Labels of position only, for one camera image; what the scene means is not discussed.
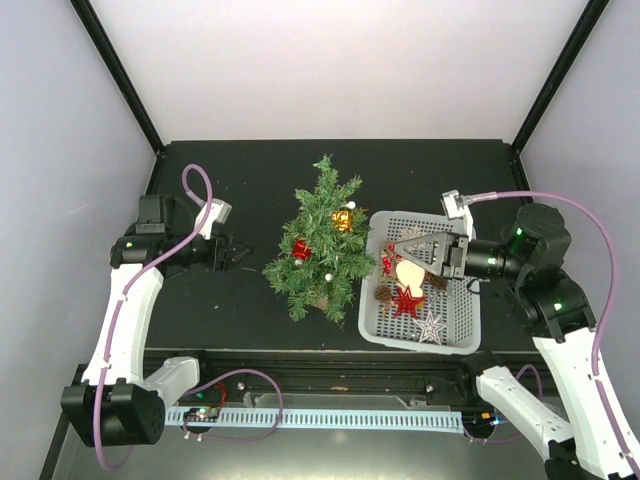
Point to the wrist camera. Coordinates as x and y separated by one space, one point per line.
208 216
456 207

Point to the black corner post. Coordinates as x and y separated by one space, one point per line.
106 50
570 51

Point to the white slotted cable duct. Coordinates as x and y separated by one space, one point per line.
346 419

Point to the brown pinecone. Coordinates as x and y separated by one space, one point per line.
383 294

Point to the gold gift box ornament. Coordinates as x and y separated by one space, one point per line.
342 220

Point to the silver star ornament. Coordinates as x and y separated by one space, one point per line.
431 328

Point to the black aluminium frame rail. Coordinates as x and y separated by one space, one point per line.
438 378

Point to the left circuit board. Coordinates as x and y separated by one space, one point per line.
202 414

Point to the pinecone with gold bow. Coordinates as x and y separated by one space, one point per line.
437 282

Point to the left black corner post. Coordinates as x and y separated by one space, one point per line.
106 50

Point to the white perforated plastic basket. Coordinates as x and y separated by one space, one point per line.
458 307

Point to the red star ornament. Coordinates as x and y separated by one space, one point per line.
405 303

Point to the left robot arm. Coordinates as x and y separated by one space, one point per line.
114 403

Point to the red berry sprig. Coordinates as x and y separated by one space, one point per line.
389 258

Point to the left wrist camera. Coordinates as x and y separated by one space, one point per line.
208 216

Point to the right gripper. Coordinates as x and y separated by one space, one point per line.
450 246

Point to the right black corner post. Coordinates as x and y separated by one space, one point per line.
570 51

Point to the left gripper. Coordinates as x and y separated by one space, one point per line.
222 260

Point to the small green christmas tree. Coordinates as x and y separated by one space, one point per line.
301 285

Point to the red gift box ornament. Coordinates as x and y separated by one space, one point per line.
301 250

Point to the right circuit board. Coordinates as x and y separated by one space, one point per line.
493 418

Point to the circuit board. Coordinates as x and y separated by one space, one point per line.
202 414
493 418

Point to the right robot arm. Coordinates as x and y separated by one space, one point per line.
593 440

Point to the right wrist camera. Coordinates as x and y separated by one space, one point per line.
456 207

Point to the white wooden snowflake ornament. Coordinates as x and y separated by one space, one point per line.
410 233

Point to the cream wooden heart ornament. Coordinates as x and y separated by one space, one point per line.
409 274

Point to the white bulb string lights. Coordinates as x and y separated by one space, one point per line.
330 248

